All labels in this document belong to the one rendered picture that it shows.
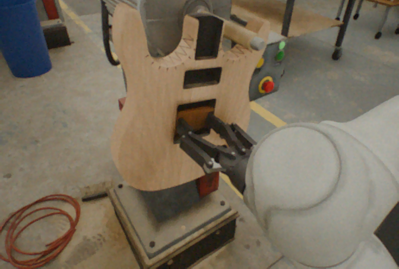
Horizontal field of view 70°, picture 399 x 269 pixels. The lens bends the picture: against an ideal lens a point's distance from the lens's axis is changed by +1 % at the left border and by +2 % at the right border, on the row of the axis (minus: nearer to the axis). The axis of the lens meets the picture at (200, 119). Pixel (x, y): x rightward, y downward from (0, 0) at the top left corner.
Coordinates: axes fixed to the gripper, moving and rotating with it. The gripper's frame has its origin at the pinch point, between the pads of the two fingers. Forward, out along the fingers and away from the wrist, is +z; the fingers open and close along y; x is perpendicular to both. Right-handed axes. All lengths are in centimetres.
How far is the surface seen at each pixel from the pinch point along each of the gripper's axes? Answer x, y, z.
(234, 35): 18.5, 6.8, 0.9
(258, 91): -5.9, 37.4, 16.8
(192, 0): 21.7, 6.2, 16.6
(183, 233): -77, 20, 23
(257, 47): 18.0, 7.6, -5.3
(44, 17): -68, 21, 361
